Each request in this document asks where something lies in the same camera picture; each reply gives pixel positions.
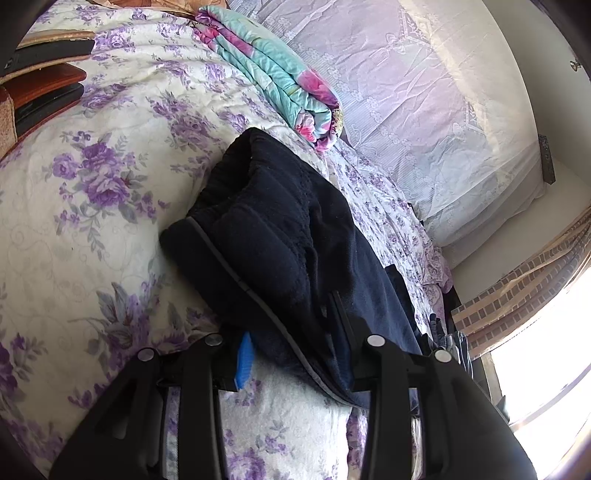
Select folded colourful floral quilt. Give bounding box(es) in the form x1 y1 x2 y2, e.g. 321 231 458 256
195 6 344 152

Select white lace covered bedding pile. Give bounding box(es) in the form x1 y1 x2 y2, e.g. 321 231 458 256
231 1 544 257

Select checked beige curtain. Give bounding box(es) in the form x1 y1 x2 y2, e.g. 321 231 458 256
453 209 590 360

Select purple floral pillow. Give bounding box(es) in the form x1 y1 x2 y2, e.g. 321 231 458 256
416 239 454 293

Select folded dark jeans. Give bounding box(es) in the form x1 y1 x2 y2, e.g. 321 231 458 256
429 313 472 370

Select purple floral bedspread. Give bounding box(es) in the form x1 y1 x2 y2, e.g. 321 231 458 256
1 1 446 474

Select orange brown blanket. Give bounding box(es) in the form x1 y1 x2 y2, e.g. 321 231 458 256
1 29 95 156

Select navy blue pants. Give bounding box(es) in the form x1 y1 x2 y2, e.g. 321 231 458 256
160 128 420 408

